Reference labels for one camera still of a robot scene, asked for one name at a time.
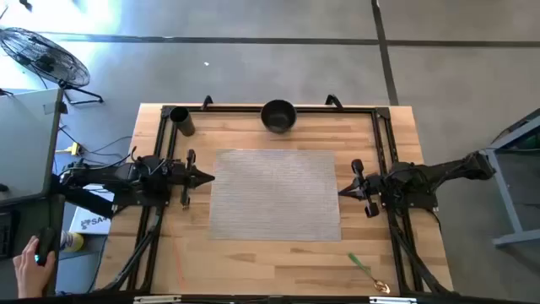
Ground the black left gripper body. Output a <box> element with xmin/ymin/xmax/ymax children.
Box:
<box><xmin>168</xmin><ymin>149</ymin><xmax>199</xmax><ymax>209</ymax></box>

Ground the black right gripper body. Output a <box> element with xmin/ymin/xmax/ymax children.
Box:
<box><xmin>352</xmin><ymin>159</ymin><xmax>384</xmax><ymax>219</ymax></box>

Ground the black cylindrical cup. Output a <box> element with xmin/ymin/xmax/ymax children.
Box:
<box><xmin>169</xmin><ymin>106</ymin><xmax>197</xmax><ymax>138</ymax></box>

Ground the green-handled gold spoon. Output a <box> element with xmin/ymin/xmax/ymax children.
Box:
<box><xmin>347</xmin><ymin>252</ymin><xmax>391</xmax><ymax>295</ymax></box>

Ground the black bowl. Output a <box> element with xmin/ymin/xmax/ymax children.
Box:
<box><xmin>260</xmin><ymin>99</ymin><xmax>298</xmax><ymax>135</ymax></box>

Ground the grey woven placemat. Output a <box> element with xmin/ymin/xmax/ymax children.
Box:
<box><xmin>208</xmin><ymin>148</ymin><xmax>342</xmax><ymax>242</ymax></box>

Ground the white printed cardboard box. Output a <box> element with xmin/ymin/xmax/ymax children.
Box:
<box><xmin>69</xmin><ymin>184</ymin><xmax>114</xmax><ymax>236</ymax></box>

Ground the yellow-capped white bottle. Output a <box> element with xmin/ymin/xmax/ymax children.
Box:
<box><xmin>58</xmin><ymin>230</ymin><xmax>85</xmax><ymax>253</ymax></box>

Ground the black computer mouse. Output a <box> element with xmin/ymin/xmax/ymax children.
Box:
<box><xmin>35</xmin><ymin>226</ymin><xmax>57</xmax><ymax>266</ymax></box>

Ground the grey desk panel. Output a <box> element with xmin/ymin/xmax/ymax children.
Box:
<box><xmin>0</xmin><ymin>87</ymin><xmax>65</xmax><ymax>208</ymax></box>

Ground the person's hand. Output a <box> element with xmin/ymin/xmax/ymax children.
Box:
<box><xmin>12</xmin><ymin>235</ymin><xmax>57</xmax><ymax>300</ymax></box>

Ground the black floor fan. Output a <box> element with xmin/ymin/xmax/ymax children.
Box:
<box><xmin>0</xmin><ymin>27</ymin><xmax>105</xmax><ymax>106</ymax></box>

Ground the black keyboard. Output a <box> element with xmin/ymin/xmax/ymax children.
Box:
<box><xmin>0</xmin><ymin>210</ymin><xmax>14</xmax><ymax>260</ymax></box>

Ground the black floor cable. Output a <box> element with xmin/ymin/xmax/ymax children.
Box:
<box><xmin>58</xmin><ymin>125</ymin><xmax>134</xmax><ymax>166</ymax></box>

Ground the black aluminium table frame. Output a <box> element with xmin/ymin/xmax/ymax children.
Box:
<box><xmin>100</xmin><ymin>104</ymin><xmax>452</xmax><ymax>295</ymax></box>

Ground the white metal bracket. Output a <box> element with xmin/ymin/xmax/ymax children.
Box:
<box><xmin>370</xmin><ymin>296</ymin><xmax>418</xmax><ymax>304</ymax></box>
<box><xmin>133</xmin><ymin>295</ymin><xmax>182</xmax><ymax>304</ymax></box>

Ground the grey metal table frame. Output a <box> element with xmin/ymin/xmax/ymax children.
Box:
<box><xmin>483</xmin><ymin>107</ymin><xmax>540</xmax><ymax>248</ymax></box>

